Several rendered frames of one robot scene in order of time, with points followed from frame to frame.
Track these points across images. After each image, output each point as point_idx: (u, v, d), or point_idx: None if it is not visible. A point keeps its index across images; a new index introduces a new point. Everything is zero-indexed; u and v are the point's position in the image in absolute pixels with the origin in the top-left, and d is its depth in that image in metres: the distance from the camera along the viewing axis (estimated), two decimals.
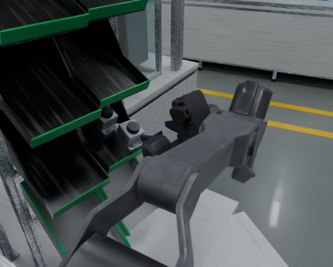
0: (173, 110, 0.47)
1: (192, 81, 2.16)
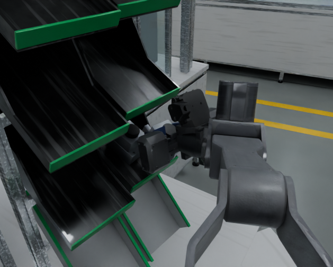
0: (171, 106, 0.48)
1: (202, 83, 2.08)
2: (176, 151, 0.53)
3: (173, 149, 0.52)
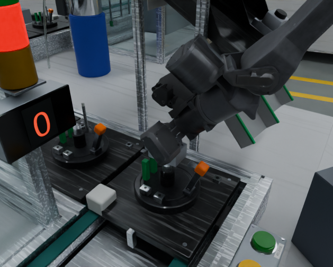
0: (154, 92, 0.49)
1: None
2: (181, 136, 0.52)
3: (178, 135, 0.52)
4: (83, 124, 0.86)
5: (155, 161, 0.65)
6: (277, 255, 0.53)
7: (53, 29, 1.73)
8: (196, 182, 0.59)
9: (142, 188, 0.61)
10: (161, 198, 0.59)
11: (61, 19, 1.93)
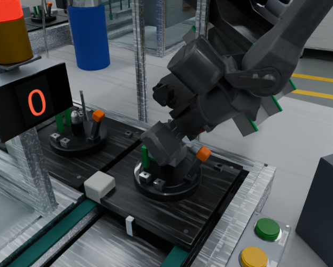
0: (155, 92, 0.49)
1: None
2: (181, 136, 0.52)
3: (178, 136, 0.52)
4: (82, 113, 0.84)
5: None
6: (281, 242, 0.51)
7: (52, 23, 1.71)
8: (197, 168, 0.57)
9: (142, 175, 0.59)
10: (162, 185, 0.57)
11: (60, 13, 1.91)
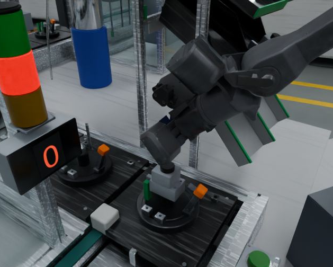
0: (155, 92, 0.49)
1: None
2: None
3: None
4: (87, 141, 0.89)
5: None
6: None
7: (55, 39, 1.76)
8: (195, 203, 0.62)
9: (144, 209, 0.64)
10: (162, 219, 0.62)
11: (62, 28, 1.96)
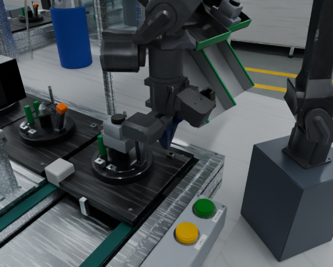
0: (213, 99, 0.53)
1: (227, 38, 2.29)
2: None
3: None
4: None
5: None
6: (215, 219, 0.58)
7: (39, 23, 1.78)
8: (140, 151, 0.64)
9: (97, 161, 0.65)
10: (113, 169, 0.63)
11: (47, 14, 1.98)
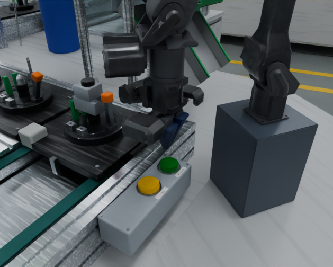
0: (119, 97, 0.54)
1: (217, 28, 2.31)
2: None
3: (167, 112, 0.54)
4: None
5: None
6: (178, 175, 0.60)
7: (29, 11, 1.80)
8: (109, 113, 0.66)
9: (68, 124, 0.68)
10: (82, 130, 0.66)
11: (38, 3, 2.00)
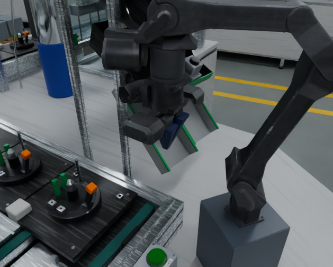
0: (120, 96, 0.54)
1: (213, 59, 2.38)
2: None
3: (167, 113, 0.54)
4: (77, 172, 0.90)
5: None
6: None
7: (29, 50, 1.86)
8: None
9: None
10: None
11: None
